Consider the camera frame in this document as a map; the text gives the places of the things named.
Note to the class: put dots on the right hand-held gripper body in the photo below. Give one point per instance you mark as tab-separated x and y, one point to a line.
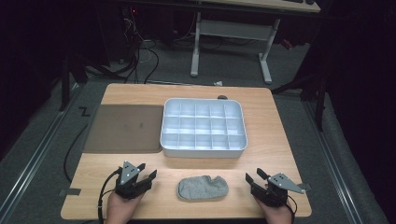
275	193

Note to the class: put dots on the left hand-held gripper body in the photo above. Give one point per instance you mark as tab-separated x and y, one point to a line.
129	174

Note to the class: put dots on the grey sock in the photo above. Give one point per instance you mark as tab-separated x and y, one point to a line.
200	187

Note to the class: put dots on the white divided storage box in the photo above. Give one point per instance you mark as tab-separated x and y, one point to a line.
202	127

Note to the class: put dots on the person's right hand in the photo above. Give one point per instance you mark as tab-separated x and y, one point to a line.
278	215

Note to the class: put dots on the person's left hand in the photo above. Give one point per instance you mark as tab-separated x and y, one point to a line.
120	210

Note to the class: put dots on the grey tape strip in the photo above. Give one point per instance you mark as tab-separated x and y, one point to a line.
305	186

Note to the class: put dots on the translucent grey box lid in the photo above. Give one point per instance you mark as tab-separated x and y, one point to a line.
124	128

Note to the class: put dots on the black tape strip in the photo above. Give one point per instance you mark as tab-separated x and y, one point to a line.
71	192

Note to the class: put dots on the black zigzag floor tape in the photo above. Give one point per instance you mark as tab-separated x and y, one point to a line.
84	111

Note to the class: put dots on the small dark round object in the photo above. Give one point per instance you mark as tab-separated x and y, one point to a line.
222	97

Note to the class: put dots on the black metal stand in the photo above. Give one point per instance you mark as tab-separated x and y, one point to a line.
317	90
65	84

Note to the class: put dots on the small white scrap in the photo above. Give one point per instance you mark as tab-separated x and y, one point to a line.
218	83

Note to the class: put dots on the white-legged wooden desk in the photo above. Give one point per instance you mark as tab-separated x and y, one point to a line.
233	30

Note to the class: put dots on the metal floor rail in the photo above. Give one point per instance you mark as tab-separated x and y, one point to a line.
37	152
331	158

